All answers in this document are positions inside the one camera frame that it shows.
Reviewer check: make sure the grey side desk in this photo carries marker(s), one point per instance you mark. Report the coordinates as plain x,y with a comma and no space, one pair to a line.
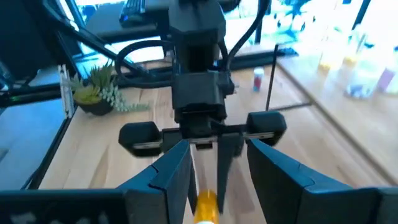
130,31

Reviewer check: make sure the wooden shelf black metal frame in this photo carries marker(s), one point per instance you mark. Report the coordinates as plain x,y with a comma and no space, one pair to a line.
357,124

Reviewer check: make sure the pale yellow pill bottle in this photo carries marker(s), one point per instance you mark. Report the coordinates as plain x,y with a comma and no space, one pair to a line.
329,56
352,51

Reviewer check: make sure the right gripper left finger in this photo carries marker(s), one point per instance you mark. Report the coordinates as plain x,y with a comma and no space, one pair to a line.
161,193

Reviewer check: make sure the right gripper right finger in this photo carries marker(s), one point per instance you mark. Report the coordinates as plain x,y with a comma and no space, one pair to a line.
286,193

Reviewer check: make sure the silver metal bracket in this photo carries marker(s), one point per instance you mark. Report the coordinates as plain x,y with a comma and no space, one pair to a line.
66,93

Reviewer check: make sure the green succulent in dark pot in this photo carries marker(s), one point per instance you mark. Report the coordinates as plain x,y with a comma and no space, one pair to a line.
93,96

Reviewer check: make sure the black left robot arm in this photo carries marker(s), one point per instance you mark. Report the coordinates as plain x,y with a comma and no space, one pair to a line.
196,37

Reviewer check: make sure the orange pill bottle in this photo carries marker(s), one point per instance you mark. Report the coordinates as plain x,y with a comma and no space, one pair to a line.
206,205

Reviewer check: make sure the black aluminium rig frame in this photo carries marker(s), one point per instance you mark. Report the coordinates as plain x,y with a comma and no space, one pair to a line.
51,152

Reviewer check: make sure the blue bottle with red pills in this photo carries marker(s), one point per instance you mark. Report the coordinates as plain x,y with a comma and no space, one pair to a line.
258,79

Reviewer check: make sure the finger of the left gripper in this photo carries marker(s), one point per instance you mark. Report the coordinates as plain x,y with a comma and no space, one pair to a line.
194,186
228,155

